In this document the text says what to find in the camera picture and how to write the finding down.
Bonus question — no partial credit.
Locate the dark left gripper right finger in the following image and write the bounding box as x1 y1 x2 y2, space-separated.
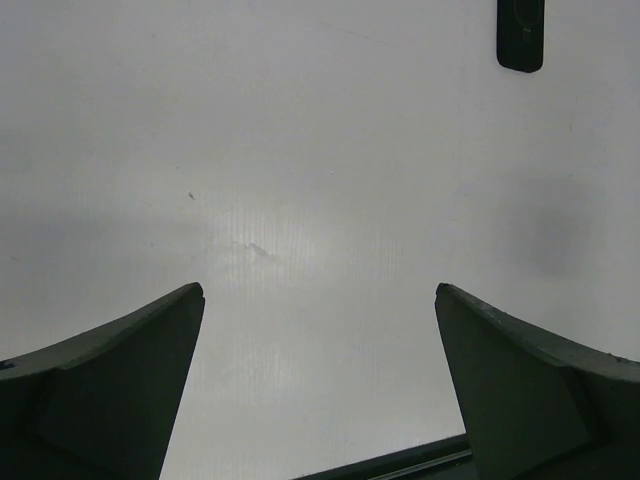
435 283 639 479

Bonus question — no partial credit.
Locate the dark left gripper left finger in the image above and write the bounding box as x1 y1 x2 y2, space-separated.
1 283 204 479

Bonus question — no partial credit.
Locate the black phone case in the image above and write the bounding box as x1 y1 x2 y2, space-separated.
496 0 545 73

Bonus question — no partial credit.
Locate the black table edge rail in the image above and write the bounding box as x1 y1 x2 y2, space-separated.
299 434 478 480

